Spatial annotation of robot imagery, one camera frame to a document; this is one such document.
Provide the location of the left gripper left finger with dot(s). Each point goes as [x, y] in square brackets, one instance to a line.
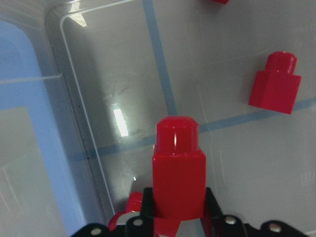
[139, 226]

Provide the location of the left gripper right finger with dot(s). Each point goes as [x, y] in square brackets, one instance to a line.
[217, 224]

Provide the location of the red block from tray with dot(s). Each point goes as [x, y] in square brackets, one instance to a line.
[179, 174]

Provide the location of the clear plastic storage box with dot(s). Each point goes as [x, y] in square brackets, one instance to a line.
[123, 65]

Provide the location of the red block front edge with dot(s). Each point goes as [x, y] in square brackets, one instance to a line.
[132, 209]

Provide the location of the blue plastic tray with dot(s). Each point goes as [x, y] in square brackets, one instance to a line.
[38, 197]

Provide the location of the red block upper cluster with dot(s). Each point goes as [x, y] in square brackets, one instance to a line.
[224, 2]

